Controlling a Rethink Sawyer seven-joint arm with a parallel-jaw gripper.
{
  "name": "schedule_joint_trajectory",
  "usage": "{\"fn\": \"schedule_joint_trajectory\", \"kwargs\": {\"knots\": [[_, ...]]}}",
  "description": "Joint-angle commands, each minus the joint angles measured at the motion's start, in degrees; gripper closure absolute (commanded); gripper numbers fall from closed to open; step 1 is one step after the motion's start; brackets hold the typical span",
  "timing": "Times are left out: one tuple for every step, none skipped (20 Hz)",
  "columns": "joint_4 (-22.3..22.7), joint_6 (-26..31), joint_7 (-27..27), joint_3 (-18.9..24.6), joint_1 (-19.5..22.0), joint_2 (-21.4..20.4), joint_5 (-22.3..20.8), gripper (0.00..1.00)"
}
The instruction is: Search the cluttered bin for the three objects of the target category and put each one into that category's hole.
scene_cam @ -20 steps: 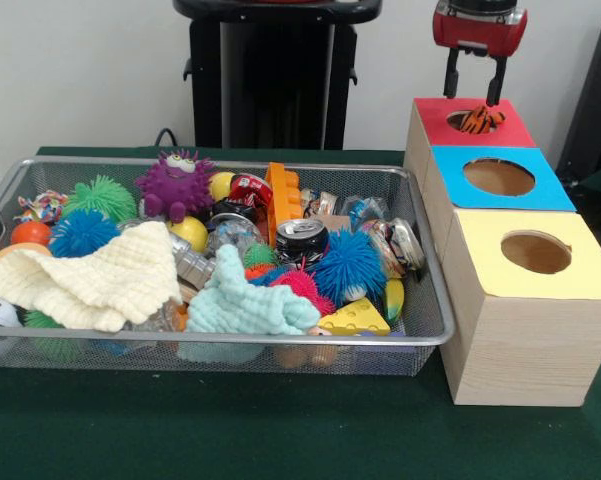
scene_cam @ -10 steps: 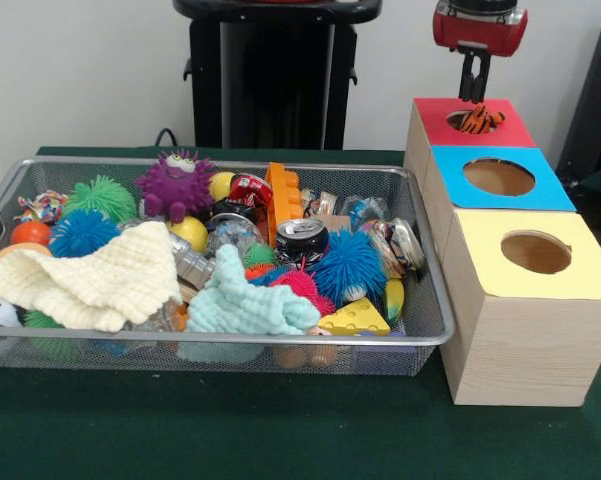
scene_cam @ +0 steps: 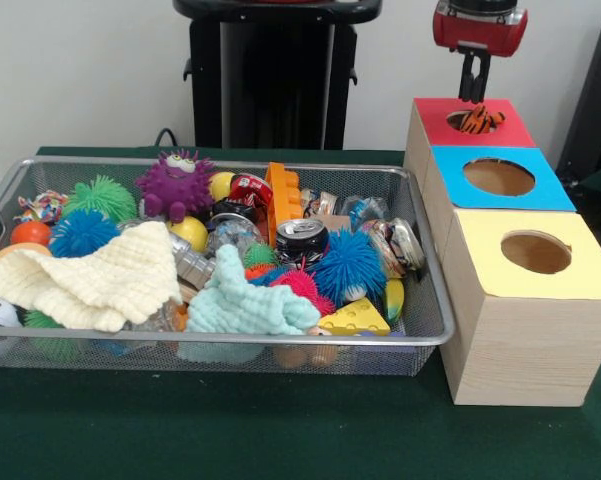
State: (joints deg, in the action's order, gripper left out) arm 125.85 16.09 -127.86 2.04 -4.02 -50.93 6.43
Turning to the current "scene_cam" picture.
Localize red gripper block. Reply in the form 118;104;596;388
433;2;529;105

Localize green cloth side table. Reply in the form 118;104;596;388
577;159;601;201

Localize mint knitted cloth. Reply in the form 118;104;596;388
184;243;322;336

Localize orange building block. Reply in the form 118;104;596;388
264;160;304;246

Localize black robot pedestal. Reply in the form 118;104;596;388
172;0;384;150

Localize yellow cheese wedge toy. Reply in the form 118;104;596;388
317;297;391;337

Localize cream knitted cloth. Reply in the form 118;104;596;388
0;219;184;334

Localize purple spiky monster toy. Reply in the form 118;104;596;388
134;148;217;224

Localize orange striped tiger plush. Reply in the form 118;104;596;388
459;103;506;136

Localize dark green table cloth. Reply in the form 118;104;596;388
0;145;601;480

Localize orange rubber ball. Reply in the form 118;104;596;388
9;220;54;247

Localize shallow metal mesh bin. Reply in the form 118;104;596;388
0;155;455;377

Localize blue spiky rubber ball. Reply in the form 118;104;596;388
48;208;122;260
312;227;391;309

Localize green spiky rubber ball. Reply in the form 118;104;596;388
61;174;139;224

